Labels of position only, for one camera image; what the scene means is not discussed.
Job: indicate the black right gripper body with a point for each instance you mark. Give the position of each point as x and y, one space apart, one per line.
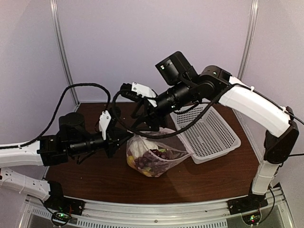
151 114

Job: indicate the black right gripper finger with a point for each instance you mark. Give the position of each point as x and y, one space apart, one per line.
142 124
141 109

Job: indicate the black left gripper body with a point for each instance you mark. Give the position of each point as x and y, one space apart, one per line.
110 143

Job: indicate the white toy cauliflower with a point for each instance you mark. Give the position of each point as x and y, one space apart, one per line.
137 147

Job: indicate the yellow toy fruit front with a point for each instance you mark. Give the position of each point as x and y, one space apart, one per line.
130 161

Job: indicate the yellow toy fruit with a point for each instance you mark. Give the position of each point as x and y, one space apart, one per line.
148 173
130 161

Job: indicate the clear zip top bag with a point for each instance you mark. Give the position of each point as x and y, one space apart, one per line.
173 149

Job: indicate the dark red toy grapes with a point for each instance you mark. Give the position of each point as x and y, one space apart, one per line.
151 162

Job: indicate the white perforated plastic basket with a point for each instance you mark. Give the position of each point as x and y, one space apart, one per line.
210 137

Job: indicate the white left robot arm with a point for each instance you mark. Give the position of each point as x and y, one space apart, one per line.
71 141

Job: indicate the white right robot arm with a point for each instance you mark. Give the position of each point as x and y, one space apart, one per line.
220 87

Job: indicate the left round circuit board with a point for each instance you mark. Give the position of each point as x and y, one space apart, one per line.
60 218

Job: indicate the round circuit board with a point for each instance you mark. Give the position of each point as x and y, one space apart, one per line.
60 218
252 218

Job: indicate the right round circuit board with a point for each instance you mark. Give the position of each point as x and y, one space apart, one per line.
252 218

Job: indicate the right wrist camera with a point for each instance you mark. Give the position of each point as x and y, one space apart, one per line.
136 92

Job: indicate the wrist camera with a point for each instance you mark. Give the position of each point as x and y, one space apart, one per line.
136 92
107 124

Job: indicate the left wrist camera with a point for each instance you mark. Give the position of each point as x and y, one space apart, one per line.
107 124

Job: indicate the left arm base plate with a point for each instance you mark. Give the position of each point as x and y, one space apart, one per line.
67 205

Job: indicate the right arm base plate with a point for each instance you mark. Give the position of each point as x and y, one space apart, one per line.
245 204

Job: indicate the left aluminium frame post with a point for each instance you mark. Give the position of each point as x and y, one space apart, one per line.
60 41

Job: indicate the aluminium frame post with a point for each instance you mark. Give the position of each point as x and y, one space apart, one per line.
60 41
251 28

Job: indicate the right aluminium frame post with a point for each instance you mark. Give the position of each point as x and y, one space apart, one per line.
251 28

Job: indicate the front aluminium rail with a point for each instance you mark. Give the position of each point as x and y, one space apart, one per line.
208 214

